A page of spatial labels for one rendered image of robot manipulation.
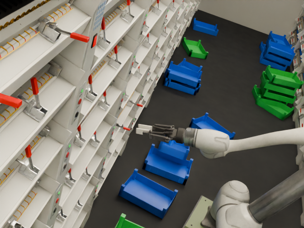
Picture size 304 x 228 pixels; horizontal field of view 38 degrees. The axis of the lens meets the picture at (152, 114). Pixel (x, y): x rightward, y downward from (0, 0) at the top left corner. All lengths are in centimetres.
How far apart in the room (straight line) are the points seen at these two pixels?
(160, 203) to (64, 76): 173
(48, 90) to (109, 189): 171
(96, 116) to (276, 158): 218
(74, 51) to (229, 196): 139
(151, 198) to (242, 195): 68
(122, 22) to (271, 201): 106
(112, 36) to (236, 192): 115
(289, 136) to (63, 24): 140
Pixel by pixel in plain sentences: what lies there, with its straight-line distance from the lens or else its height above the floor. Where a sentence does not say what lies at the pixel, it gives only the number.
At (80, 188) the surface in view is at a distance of 193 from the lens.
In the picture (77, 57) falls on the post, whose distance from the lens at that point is 109.
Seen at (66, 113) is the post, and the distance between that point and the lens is 117.
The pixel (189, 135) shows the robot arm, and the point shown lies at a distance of 208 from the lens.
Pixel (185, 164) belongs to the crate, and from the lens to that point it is 308.
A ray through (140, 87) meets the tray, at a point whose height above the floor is 54.
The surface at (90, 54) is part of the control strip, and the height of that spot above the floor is 133.
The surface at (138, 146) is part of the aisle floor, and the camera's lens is 311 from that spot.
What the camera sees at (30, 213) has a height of 89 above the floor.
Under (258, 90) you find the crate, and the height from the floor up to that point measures 3.
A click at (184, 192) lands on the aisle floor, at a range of 288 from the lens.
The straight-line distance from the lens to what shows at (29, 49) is 82.
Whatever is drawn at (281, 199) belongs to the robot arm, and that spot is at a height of 66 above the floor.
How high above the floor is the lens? 183
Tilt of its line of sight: 32 degrees down
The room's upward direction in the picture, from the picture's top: 19 degrees clockwise
